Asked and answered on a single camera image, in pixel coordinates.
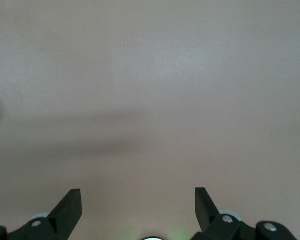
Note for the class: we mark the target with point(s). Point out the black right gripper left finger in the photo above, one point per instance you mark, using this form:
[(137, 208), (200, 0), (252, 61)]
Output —
[(65, 215)]

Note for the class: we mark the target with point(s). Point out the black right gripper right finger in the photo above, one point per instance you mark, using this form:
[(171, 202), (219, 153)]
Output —
[(207, 215)]

